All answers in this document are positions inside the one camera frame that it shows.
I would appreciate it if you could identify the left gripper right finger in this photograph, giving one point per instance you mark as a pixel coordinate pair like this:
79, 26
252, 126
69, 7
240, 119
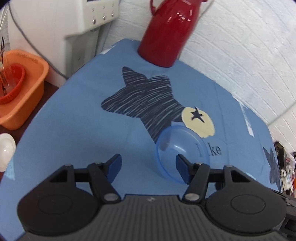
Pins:
195, 176

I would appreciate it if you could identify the glass jar with sticks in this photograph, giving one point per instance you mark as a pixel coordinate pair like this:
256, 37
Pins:
4, 83

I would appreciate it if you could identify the small white bowl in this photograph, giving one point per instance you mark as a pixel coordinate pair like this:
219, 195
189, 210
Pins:
7, 150

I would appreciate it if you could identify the red thermos jug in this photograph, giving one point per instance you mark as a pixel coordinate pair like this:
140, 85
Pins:
170, 27

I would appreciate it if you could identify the white appliance with screen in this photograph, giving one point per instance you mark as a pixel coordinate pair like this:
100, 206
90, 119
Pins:
67, 34

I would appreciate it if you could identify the orange strainer basket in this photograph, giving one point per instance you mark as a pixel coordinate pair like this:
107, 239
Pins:
15, 73

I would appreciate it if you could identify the blue transparent plastic bowl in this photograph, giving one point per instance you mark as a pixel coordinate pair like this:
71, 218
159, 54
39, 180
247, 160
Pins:
176, 140

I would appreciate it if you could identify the orange plastic basin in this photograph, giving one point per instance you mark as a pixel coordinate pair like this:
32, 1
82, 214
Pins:
16, 112

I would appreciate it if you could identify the blue printed tablecloth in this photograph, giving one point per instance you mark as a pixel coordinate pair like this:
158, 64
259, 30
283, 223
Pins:
73, 128

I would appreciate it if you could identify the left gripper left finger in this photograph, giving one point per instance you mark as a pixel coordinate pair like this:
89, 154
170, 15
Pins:
102, 175

